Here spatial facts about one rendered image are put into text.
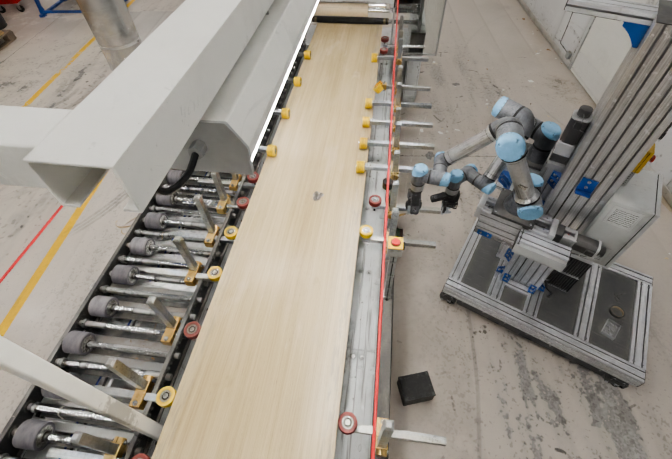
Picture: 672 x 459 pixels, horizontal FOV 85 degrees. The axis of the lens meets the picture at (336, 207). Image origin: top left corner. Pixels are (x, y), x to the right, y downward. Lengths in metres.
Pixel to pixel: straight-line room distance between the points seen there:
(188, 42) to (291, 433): 1.56
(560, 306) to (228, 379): 2.24
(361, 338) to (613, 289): 1.95
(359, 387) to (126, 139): 1.88
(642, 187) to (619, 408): 1.45
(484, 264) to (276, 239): 1.63
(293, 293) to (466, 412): 1.41
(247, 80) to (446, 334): 2.60
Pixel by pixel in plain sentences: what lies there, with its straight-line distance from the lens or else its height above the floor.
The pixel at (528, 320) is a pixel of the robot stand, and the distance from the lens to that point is 2.90.
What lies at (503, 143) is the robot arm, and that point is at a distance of 1.76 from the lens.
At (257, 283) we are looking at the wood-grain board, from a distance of 2.04.
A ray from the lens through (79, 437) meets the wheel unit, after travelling 1.78.
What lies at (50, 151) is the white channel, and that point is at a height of 2.46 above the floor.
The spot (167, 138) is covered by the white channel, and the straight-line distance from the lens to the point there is 0.35.
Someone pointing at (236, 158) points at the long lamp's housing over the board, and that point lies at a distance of 0.48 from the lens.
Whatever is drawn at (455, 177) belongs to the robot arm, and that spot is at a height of 1.17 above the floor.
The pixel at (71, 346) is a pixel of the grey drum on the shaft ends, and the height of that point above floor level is 0.84.
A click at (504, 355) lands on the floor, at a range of 2.99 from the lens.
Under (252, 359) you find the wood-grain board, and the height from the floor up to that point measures 0.90.
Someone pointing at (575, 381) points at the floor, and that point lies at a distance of 3.13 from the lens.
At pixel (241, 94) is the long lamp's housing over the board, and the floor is 2.38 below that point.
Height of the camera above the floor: 2.63
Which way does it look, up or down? 49 degrees down
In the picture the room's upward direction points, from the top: 2 degrees counter-clockwise
